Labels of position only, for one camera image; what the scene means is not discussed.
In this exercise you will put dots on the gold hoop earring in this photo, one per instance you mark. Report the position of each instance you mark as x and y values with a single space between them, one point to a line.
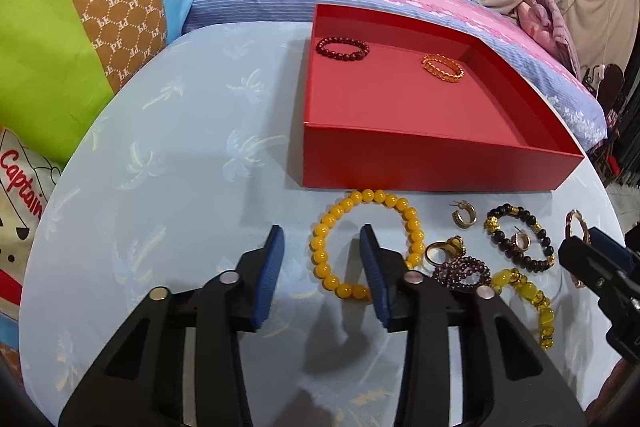
457 219
515 243

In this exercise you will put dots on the purple cloth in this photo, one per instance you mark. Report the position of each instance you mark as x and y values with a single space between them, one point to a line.
550 32

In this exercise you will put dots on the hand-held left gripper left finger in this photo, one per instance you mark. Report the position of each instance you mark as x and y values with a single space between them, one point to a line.
265 277

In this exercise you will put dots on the red cardboard box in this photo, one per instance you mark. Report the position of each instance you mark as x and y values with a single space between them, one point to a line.
400 117

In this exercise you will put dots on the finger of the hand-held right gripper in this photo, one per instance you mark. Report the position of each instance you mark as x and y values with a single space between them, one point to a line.
612 252
615 297

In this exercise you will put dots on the rose gold bangle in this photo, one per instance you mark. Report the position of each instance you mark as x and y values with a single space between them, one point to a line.
570 219

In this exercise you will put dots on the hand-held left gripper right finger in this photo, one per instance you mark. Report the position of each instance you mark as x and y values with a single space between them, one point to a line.
377 282

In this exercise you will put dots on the colourful monkey print cushion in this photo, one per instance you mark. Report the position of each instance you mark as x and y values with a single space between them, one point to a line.
60 32

